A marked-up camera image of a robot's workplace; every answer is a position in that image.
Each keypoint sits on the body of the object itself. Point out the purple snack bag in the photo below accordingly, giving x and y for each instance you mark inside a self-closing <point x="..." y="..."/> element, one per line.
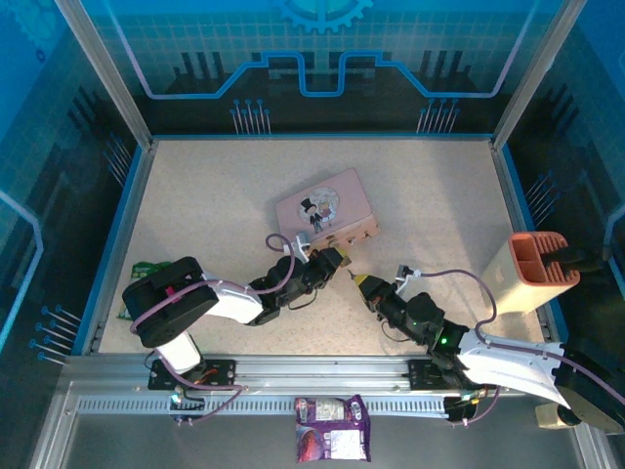
<point x="332" y="430"/>

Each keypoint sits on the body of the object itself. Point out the green snack bag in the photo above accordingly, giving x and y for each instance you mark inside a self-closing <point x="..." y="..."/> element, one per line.
<point x="144" y="269"/>

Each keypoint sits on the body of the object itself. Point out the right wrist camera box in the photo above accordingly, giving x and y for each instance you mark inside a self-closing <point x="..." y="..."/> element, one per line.
<point x="406" y="273"/>

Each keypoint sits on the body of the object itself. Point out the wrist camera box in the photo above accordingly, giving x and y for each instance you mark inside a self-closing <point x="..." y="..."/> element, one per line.
<point x="302" y="245"/>
<point x="406" y="273"/>

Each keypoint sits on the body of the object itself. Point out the beige container with orange top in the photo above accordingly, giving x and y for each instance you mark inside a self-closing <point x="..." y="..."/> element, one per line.
<point x="532" y="273"/>

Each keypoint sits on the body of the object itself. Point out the blue table border strip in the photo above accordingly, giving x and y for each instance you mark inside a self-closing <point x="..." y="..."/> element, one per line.
<point x="107" y="254"/>

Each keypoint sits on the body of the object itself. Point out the brass padlock with long shackle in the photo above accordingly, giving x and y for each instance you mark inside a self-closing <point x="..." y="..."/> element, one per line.
<point x="345" y="260"/>

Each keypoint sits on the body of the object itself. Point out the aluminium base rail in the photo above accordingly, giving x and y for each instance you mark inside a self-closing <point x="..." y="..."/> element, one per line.
<point x="317" y="369"/>

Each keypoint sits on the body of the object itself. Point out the beige block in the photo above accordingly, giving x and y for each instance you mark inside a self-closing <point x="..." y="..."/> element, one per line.
<point x="549" y="417"/>

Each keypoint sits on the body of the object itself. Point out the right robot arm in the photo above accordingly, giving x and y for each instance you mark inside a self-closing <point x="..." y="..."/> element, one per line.
<point x="512" y="366"/>

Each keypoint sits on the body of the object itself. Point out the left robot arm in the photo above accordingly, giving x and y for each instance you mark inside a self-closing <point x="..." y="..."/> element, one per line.
<point x="171" y="303"/>

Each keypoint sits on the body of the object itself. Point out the pink tin box with cartoon couple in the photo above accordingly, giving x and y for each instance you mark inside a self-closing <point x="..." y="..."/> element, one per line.
<point x="322" y="205"/>

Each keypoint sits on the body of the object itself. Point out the aluminium frame post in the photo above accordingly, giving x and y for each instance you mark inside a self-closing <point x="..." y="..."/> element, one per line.
<point x="105" y="73"/>
<point x="537" y="73"/>

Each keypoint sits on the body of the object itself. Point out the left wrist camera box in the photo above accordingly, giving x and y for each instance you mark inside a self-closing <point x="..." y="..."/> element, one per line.
<point x="302" y="245"/>

